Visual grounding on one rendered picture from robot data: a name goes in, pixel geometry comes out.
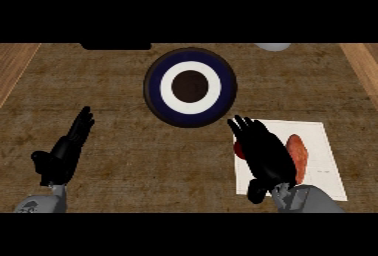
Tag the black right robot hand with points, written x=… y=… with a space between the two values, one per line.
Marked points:
x=266 y=156

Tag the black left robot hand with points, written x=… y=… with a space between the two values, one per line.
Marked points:
x=61 y=156

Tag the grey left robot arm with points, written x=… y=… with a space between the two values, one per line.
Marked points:
x=45 y=201

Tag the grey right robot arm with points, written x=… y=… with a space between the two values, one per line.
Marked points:
x=305 y=199

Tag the red can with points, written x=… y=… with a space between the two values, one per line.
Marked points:
x=299 y=160

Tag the white placemat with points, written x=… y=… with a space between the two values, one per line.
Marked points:
x=322 y=156

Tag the blue and white round plate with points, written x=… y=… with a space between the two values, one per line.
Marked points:
x=191 y=87

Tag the pale grey round object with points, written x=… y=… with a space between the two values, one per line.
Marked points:
x=272 y=46

